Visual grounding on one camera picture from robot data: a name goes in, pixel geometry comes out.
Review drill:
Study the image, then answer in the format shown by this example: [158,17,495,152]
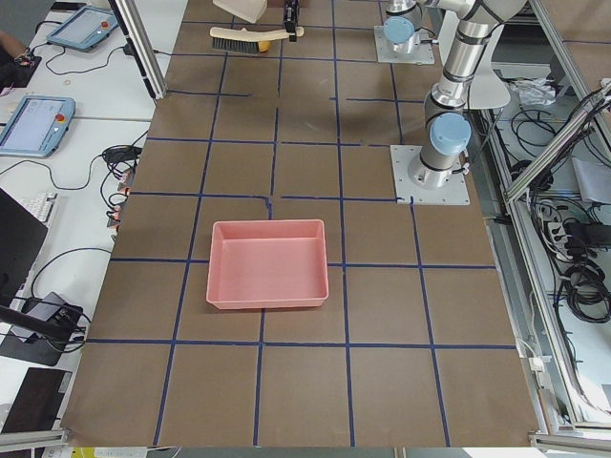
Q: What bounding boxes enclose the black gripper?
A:
[283,0,300,42]

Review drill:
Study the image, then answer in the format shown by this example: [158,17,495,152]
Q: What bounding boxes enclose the beige plastic dustpan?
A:
[213,0,267,24]

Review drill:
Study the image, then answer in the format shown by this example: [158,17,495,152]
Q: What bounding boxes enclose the beige hand brush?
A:
[209,27,305,54]

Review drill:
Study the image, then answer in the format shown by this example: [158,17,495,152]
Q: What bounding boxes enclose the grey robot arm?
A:
[383,1,525,191]
[283,1,423,54]

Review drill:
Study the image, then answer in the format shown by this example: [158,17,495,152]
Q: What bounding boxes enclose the pink plastic bin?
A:
[206,219,329,310]

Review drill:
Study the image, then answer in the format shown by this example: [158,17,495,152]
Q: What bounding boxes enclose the far blue teach pendant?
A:
[46,6,118,52]

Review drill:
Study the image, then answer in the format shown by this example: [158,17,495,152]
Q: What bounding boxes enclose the blue teach pendant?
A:
[46,6,118,52]
[1,95,75,157]

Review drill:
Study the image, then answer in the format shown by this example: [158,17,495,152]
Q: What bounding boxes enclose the near blue teach pendant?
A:
[1,95,75,157]

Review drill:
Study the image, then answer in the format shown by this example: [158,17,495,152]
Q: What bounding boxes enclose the black monitor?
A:
[0,190,48,306]

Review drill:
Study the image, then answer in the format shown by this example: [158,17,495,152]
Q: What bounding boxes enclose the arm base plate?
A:
[373,26,435,65]
[390,145,471,206]

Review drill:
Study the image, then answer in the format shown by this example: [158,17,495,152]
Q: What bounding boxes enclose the aluminium frame post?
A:
[109,0,167,100]

